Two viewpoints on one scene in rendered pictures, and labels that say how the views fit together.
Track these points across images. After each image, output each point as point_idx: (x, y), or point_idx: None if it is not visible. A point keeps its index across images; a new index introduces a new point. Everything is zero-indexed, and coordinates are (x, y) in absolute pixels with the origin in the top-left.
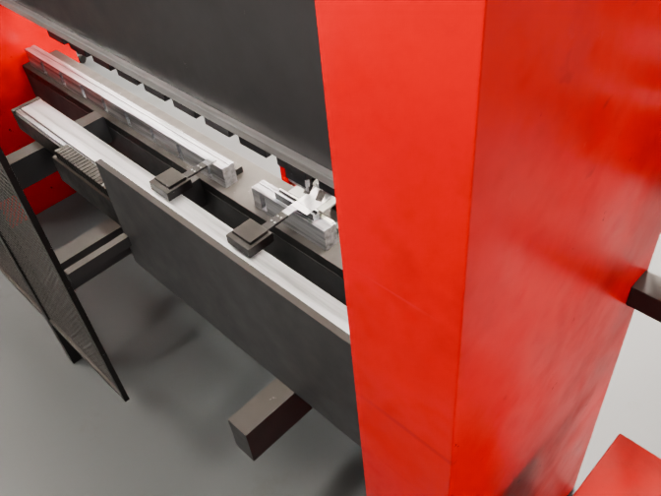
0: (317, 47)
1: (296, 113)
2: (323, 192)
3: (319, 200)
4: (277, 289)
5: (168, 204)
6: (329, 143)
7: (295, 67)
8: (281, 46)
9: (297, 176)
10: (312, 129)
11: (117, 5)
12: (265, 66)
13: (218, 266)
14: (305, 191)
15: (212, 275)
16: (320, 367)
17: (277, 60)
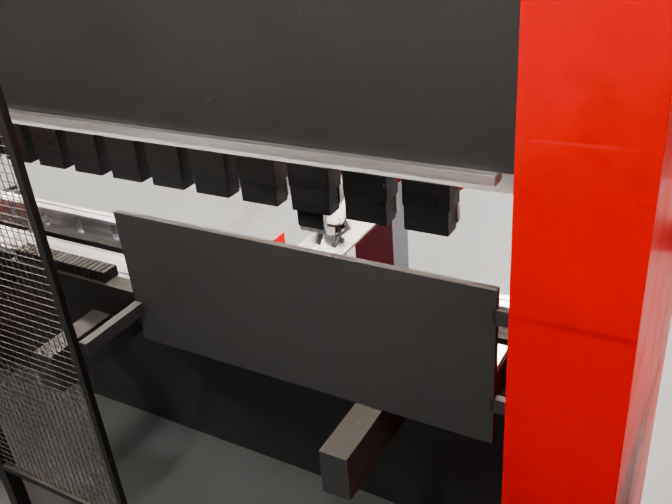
0: (388, 25)
1: (355, 107)
2: (337, 237)
3: (334, 246)
4: (379, 265)
5: None
6: (394, 127)
7: (359, 55)
8: (343, 38)
9: (314, 219)
10: (374, 118)
11: (122, 59)
12: (319, 66)
13: (292, 273)
14: (317, 240)
15: (279, 292)
16: (429, 346)
17: (337, 54)
